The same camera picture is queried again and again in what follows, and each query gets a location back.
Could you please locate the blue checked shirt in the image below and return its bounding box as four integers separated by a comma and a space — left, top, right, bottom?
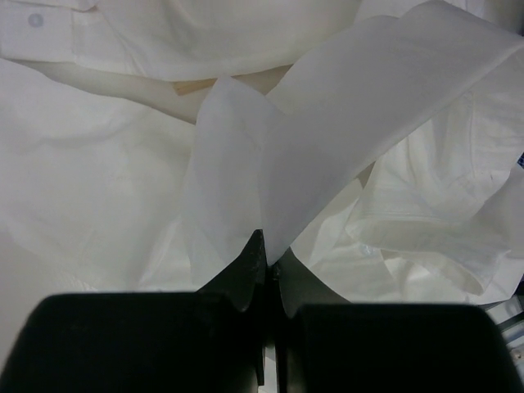
517, 153, 524, 168

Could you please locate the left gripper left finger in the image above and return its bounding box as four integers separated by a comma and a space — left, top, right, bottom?
1, 231, 267, 392

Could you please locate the white shirt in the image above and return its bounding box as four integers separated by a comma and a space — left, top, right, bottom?
0, 0, 524, 306

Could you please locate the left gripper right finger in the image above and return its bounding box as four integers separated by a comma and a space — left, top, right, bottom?
271, 251, 523, 392

